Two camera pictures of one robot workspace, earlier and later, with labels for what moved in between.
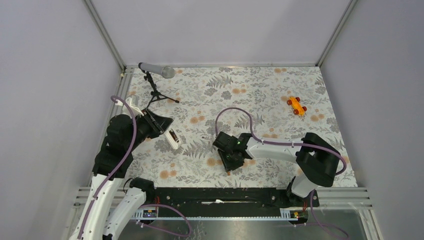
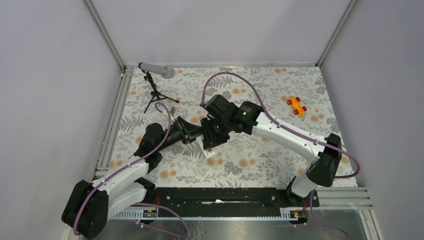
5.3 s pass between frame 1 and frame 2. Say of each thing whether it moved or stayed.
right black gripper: moved
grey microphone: stayed
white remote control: moved
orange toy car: stayed
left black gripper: moved
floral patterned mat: stayed
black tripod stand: stayed
